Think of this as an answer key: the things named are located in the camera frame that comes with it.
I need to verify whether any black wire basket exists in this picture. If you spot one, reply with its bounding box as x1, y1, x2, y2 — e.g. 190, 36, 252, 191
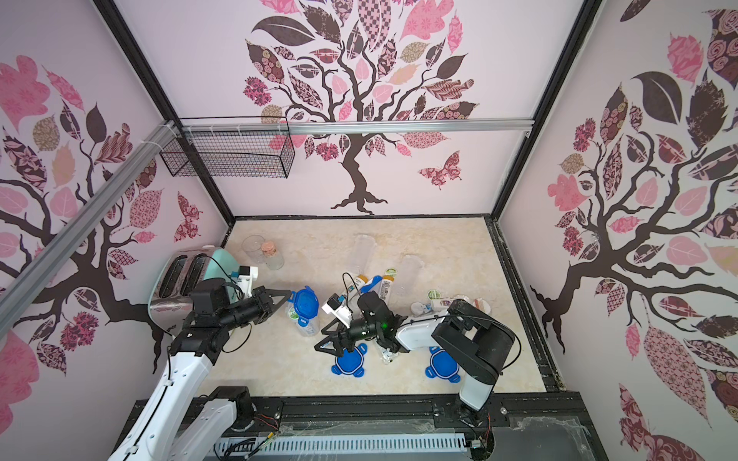
160, 115, 296, 179

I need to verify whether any small bottle cork lid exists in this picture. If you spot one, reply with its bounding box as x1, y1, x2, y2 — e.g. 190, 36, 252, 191
261, 240, 284, 271

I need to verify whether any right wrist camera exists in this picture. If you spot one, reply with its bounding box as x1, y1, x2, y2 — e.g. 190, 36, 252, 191
321, 293, 353, 327

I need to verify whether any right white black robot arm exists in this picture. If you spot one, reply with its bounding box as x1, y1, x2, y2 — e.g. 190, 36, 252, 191
314, 291, 521, 411

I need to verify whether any mint chrome toaster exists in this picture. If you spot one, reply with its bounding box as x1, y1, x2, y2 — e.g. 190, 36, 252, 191
148, 245, 239, 330

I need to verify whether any black base frame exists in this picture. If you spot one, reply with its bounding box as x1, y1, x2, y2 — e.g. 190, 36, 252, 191
115, 386, 607, 460

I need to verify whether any clear glass tumbler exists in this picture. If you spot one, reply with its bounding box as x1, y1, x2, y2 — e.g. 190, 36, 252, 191
241, 234, 265, 265

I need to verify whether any clear comb packet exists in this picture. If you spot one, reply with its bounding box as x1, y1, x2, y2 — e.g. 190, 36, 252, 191
378, 347, 399, 365

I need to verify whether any detached blue container lid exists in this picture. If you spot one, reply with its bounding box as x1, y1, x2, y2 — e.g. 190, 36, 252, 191
425, 347, 461, 383

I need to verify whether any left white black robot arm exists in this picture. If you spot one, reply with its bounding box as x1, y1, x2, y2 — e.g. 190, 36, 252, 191
110, 279, 292, 460

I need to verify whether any aluminium rail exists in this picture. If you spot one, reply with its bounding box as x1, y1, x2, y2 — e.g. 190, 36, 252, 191
1, 121, 179, 335
183, 118, 534, 136

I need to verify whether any left aluminium rail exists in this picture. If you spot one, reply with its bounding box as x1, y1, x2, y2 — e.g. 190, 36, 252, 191
1, 121, 179, 335

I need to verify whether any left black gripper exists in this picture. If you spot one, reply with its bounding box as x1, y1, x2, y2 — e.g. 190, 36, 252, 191
218, 286, 292, 330

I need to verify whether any blue lid container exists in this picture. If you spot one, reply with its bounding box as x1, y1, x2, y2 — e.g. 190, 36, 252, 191
393, 255, 425, 297
348, 234, 377, 275
288, 285, 320, 336

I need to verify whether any back aluminium rail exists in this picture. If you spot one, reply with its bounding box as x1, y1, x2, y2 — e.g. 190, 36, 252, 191
183, 118, 534, 136

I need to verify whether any white slotted cable duct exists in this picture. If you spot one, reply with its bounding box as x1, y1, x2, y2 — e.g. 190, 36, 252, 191
206, 433, 469, 460

